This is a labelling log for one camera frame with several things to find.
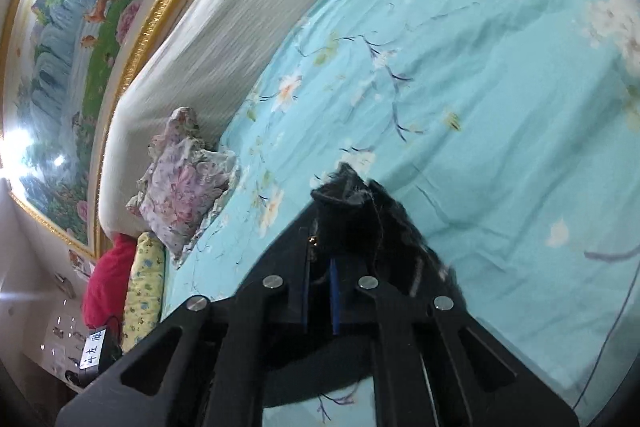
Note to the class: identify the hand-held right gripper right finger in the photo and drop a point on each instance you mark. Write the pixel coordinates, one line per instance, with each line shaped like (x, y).
(334, 302)

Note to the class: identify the black device with white label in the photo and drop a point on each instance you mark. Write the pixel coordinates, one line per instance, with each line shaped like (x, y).
(97, 354)

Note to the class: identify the black pants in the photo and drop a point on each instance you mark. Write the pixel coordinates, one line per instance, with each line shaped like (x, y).
(350, 217)

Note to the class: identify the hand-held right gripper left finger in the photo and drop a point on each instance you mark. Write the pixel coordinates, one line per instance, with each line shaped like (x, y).
(301, 279)

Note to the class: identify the gold framed landscape painting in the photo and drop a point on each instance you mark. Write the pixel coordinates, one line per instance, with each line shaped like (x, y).
(85, 42)

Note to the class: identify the turquoise floral bed sheet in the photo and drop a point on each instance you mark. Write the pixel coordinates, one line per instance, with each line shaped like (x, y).
(450, 107)

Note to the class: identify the white padded headboard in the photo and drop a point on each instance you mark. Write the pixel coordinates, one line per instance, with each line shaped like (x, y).
(210, 47)

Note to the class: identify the yellow floral pillow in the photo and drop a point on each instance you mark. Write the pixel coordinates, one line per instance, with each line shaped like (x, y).
(142, 287)

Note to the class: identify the red pillow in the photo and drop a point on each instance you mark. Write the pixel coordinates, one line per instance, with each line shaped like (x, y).
(107, 282)

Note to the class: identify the pink floral pillow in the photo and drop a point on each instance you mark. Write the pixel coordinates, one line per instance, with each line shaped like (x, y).
(182, 177)

